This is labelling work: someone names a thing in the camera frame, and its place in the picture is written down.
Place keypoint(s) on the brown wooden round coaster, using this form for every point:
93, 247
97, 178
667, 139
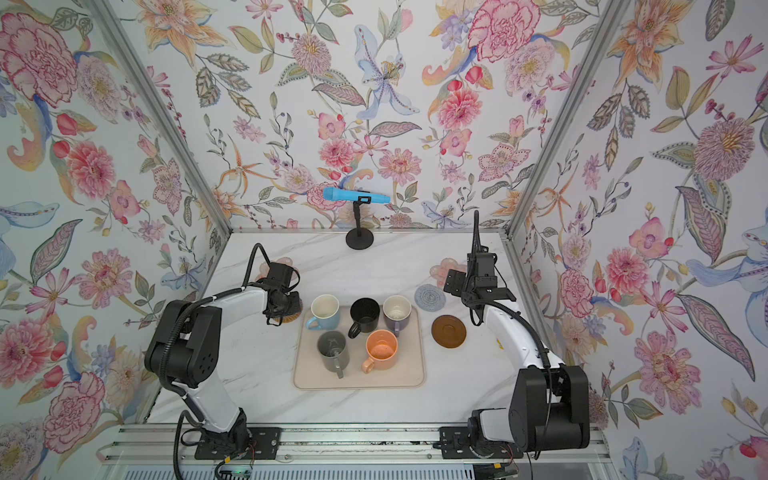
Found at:
448, 331

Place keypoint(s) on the woven rattan round coaster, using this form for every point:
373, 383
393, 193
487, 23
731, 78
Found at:
292, 313

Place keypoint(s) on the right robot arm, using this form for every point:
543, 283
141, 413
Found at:
549, 408

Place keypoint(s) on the orange cup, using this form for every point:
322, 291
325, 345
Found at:
381, 350

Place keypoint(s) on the blue woven round coaster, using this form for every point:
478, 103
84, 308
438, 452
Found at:
429, 298

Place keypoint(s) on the grey cup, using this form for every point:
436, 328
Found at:
332, 347

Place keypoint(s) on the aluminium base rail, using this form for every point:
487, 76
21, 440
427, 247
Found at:
290, 444

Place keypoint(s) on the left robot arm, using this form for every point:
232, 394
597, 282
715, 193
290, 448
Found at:
185, 348

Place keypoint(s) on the blue microphone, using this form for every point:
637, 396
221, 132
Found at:
341, 195

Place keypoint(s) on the black cup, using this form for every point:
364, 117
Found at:
365, 313

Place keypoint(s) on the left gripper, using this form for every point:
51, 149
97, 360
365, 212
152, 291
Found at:
296, 304

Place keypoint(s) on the white cup with purple outside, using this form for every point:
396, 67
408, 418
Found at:
397, 311

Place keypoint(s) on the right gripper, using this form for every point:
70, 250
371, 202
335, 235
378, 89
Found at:
456, 283

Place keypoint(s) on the black microphone stand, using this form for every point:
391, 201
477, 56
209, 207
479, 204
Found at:
359, 238

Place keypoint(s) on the pink flower silicone coaster right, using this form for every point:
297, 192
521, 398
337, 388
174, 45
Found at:
440, 272

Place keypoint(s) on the light blue cup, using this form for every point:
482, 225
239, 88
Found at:
324, 313

